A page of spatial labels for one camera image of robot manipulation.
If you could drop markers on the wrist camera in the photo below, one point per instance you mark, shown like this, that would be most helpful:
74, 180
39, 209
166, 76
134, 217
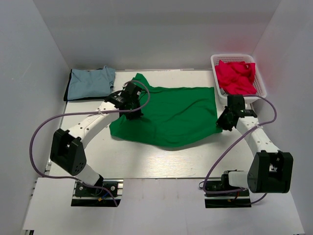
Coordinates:
236, 102
132, 90

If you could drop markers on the light blue folded t shirt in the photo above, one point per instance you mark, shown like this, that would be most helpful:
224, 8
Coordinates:
93, 84

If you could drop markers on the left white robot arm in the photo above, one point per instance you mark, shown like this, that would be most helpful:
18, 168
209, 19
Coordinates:
68, 146

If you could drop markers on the red t shirt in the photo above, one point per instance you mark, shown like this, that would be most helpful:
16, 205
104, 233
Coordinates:
236, 77

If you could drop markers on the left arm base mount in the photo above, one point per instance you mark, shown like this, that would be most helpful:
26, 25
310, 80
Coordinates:
90, 197

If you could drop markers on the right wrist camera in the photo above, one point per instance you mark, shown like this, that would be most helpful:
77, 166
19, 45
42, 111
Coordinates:
236, 102

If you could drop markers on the green t shirt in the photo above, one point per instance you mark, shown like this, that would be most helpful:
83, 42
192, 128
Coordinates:
172, 117

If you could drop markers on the white plastic basket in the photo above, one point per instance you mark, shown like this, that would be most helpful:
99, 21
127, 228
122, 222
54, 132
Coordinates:
258, 83

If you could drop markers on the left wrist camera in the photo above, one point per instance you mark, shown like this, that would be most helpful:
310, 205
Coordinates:
132, 90

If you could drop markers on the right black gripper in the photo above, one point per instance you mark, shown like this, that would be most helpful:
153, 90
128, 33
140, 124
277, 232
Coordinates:
221, 124

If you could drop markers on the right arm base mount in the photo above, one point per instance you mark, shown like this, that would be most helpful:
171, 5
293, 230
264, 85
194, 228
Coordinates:
229, 191

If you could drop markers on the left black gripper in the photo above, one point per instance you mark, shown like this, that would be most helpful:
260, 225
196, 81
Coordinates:
135, 116

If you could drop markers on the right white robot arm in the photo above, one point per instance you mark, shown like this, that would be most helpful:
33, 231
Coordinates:
271, 168

